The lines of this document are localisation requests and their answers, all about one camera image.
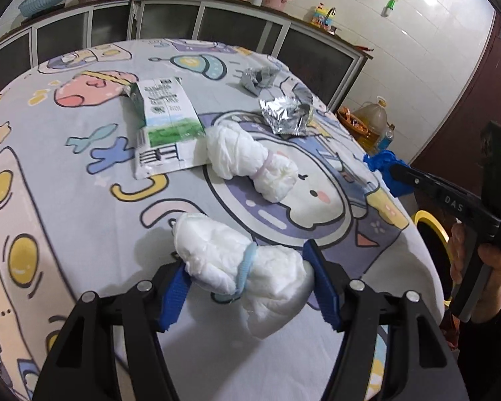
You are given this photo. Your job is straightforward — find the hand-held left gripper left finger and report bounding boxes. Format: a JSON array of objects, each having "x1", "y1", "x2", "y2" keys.
[{"x1": 32, "y1": 261, "x2": 193, "y2": 401}]

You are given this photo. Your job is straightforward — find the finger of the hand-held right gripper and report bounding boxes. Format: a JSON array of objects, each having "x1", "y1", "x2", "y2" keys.
[{"x1": 390, "y1": 162, "x2": 445, "y2": 201}]

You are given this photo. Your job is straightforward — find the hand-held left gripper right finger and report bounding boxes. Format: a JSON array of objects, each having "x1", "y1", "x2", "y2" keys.
[{"x1": 303, "y1": 239, "x2": 462, "y2": 401}]

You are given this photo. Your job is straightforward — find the yellow-rimmed black bin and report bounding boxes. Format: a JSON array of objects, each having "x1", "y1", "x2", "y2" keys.
[{"x1": 413, "y1": 210, "x2": 452, "y2": 301}]

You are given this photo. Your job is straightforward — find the white diaper roll blue band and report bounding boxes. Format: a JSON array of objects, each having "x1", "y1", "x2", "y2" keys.
[{"x1": 173, "y1": 213, "x2": 316, "y2": 339}]

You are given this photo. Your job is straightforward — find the person's right forearm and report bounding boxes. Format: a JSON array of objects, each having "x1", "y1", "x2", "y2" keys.
[{"x1": 457, "y1": 280, "x2": 501, "y2": 401}]

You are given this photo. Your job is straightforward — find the person's right hand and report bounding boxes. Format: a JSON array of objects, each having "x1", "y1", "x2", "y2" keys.
[{"x1": 448, "y1": 222, "x2": 501, "y2": 297}]

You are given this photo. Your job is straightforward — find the large cooking oil bottle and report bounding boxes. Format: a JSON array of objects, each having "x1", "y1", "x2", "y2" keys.
[{"x1": 353, "y1": 96, "x2": 389, "y2": 151}]

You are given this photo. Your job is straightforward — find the orange plastic basin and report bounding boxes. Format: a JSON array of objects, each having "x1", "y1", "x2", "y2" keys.
[{"x1": 337, "y1": 106, "x2": 368, "y2": 135}]

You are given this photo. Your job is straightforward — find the large silver foil wrapper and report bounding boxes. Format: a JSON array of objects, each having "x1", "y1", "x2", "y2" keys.
[{"x1": 259, "y1": 95, "x2": 315, "y2": 135}]

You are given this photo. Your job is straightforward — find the white diaper roll pink band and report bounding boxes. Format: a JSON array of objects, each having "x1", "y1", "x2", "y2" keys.
[{"x1": 204, "y1": 124, "x2": 300, "y2": 203}]

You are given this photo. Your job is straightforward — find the metal faucet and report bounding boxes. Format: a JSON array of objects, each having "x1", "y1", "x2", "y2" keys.
[{"x1": 323, "y1": 6, "x2": 342, "y2": 32}]

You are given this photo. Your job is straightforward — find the cartoon printed tablecloth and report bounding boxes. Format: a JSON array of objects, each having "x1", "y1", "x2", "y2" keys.
[{"x1": 0, "y1": 37, "x2": 445, "y2": 401}]

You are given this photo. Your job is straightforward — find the small silver foil wrapper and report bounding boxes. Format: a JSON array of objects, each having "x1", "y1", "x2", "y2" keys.
[{"x1": 239, "y1": 67, "x2": 278, "y2": 95}]

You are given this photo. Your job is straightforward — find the green and white milk carton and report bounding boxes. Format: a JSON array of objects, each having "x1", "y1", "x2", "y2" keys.
[{"x1": 123, "y1": 77, "x2": 206, "y2": 181}]

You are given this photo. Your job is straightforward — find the kitchen counter cabinets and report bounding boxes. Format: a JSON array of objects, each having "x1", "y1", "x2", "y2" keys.
[{"x1": 0, "y1": 0, "x2": 374, "y2": 109}]

